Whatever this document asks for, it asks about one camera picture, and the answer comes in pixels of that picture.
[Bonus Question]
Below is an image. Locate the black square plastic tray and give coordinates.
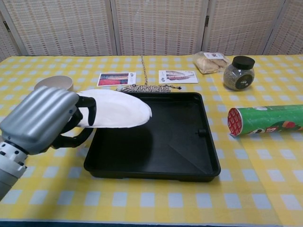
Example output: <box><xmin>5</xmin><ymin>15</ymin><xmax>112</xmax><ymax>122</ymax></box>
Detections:
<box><xmin>83</xmin><ymin>91</ymin><xmax>222</xmax><ymax>183</ymax></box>

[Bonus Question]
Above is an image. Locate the green chips can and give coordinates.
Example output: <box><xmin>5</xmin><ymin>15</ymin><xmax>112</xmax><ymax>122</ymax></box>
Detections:
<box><xmin>227</xmin><ymin>105</ymin><xmax>303</xmax><ymax>138</ymax></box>

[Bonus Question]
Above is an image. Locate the plain beige bowl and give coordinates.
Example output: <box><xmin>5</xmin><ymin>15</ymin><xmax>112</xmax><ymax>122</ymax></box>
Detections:
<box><xmin>34</xmin><ymin>75</ymin><xmax>74</xmax><ymax>92</ymax></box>

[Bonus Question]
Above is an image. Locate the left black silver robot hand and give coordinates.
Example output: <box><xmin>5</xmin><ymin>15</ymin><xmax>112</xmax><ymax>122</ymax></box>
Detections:
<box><xmin>0</xmin><ymin>85</ymin><xmax>97</xmax><ymax>156</ymax></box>

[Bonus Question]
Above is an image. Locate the white round plate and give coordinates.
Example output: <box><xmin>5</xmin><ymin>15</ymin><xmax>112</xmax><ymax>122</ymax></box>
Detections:
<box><xmin>77</xmin><ymin>89</ymin><xmax>152</xmax><ymax>129</ymax></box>

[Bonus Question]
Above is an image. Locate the postcard with red picture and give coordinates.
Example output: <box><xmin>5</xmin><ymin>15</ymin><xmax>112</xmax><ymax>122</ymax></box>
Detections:
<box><xmin>97</xmin><ymin>72</ymin><xmax>137</xmax><ymax>87</ymax></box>

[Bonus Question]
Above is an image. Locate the yellow checked tablecloth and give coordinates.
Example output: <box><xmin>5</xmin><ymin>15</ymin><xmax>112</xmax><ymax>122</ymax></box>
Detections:
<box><xmin>0</xmin><ymin>54</ymin><xmax>303</xmax><ymax>224</ymax></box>

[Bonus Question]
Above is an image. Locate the braided black white rope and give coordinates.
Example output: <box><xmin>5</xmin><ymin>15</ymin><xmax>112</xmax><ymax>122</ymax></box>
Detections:
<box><xmin>116</xmin><ymin>54</ymin><xmax>182</xmax><ymax>93</ymax></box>

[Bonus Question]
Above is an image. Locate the postcard with boat drawing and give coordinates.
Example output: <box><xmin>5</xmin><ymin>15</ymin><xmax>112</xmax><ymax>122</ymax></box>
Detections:
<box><xmin>158</xmin><ymin>70</ymin><xmax>198</xmax><ymax>84</ymax></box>

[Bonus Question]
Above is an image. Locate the clear bag of bread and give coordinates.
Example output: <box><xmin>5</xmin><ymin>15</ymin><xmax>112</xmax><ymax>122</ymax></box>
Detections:
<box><xmin>193</xmin><ymin>51</ymin><xmax>232</xmax><ymax>75</ymax></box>

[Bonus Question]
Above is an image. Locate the glass jar with black lid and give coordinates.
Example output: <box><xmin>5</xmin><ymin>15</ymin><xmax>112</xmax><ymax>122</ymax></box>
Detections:
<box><xmin>223</xmin><ymin>56</ymin><xmax>256</xmax><ymax>92</ymax></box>

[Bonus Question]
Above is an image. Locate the woven folding screen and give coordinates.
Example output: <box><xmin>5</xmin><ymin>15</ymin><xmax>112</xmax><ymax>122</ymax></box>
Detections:
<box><xmin>0</xmin><ymin>0</ymin><xmax>303</xmax><ymax>61</ymax></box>

